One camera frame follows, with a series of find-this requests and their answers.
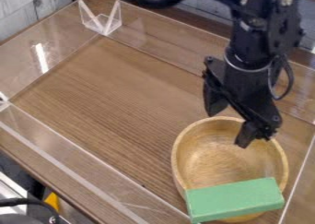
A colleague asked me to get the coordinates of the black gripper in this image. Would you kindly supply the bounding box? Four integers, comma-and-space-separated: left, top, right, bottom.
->
202, 54, 294, 148

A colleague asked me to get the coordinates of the green rectangular block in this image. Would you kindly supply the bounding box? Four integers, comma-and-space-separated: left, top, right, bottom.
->
185, 178, 285, 224

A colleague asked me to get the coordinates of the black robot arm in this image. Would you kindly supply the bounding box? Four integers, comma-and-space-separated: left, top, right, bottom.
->
203, 0, 305, 148

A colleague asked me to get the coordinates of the brown wooden bowl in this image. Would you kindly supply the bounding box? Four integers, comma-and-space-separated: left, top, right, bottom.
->
171, 116, 290, 223

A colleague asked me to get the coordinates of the yellow black clamp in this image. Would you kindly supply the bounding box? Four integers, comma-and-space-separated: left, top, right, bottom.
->
45, 192, 61, 211

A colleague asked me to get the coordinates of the clear acrylic enclosure wall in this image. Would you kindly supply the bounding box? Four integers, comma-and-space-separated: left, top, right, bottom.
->
0, 0, 315, 224

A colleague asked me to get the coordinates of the clear acrylic corner bracket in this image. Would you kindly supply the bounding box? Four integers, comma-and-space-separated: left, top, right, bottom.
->
78, 0, 122, 36

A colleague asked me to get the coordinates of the black cable lower left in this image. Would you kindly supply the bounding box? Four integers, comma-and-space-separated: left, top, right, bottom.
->
0, 197, 61, 224

